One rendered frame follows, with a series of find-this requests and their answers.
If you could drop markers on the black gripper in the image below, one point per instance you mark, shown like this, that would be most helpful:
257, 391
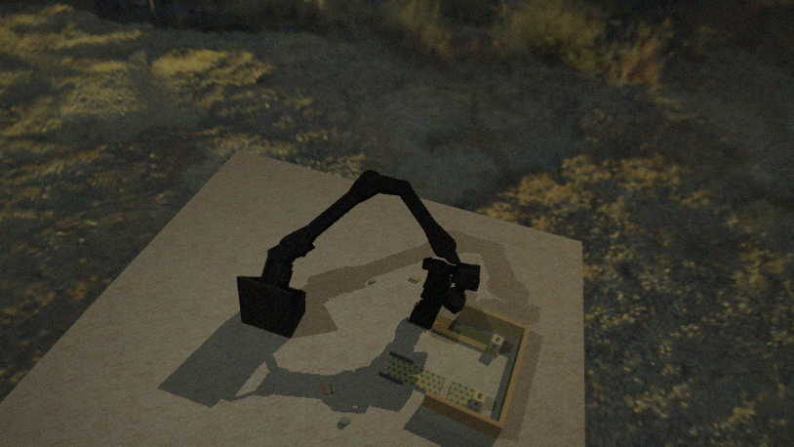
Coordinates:
425, 313

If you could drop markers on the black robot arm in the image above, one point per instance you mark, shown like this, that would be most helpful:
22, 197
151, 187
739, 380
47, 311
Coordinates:
277, 269

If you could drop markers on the tan strip with teal dots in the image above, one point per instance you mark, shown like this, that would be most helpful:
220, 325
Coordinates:
409, 373

